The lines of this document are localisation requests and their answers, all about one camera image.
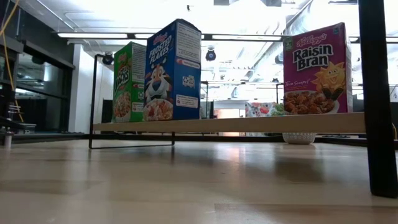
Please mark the blue Frosted Flakes cereal box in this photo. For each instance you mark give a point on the blue Frosted Flakes cereal box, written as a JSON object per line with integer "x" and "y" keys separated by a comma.
{"x": 174, "y": 77}

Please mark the green Apple Jacks cereal box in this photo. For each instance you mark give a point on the green Apple Jacks cereal box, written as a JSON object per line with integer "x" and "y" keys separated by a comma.
{"x": 127, "y": 81}

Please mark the pink Raisin Bran cereal box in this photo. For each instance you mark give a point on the pink Raisin Bran cereal box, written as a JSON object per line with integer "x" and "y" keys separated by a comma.
{"x": 317, "y": 62}

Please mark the white colourful printed box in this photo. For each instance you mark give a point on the white colourful printed box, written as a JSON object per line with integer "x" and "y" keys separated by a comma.
{"x": 259, "y": 109}

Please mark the long ceiling light strip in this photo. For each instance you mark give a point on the long ceiling light strip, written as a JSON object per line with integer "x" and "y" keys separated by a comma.
{"x": 93, "y": 35}
{"x": 245, "y": 37}

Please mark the pale green plant white pot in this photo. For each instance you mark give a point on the pale green plant white pot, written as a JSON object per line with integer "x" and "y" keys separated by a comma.
{"x": 299, "y": 138}

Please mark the dark equipment rack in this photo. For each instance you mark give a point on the dark equipment rack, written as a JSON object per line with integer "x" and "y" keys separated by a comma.
{"x": 12, "y": 126}

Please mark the wooden shelf black metal frame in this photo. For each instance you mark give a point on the wooden shelf black metal frame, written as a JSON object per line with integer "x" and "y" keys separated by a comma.
{"x": 217, "y": 124}

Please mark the black aluminium table frame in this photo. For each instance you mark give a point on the black aluminium table frame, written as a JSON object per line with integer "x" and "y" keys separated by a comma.
{"x": 202, "y": 138}

